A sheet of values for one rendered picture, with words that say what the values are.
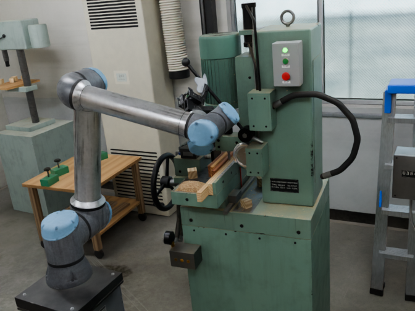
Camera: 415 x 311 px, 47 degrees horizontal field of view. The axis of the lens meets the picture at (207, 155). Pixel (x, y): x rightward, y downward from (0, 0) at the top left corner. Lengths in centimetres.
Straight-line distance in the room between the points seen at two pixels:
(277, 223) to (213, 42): 77
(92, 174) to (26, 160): 215
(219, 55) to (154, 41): 161
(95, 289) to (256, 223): 70
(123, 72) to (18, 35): 90
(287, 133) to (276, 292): 69
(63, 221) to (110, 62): 189
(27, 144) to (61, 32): 100
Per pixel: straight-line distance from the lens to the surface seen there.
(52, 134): 415
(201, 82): 193
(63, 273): 206
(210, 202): 196
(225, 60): 198
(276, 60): 181
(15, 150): 421
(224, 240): 210
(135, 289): 306
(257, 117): 186
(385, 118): 262
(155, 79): 354
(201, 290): 231
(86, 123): 195
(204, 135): 154
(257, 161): 191
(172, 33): 347
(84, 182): 205
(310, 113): 189
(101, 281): 207
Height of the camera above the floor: 170
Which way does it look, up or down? 20 degrees down
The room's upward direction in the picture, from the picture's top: 6 degrees counter-clockwise
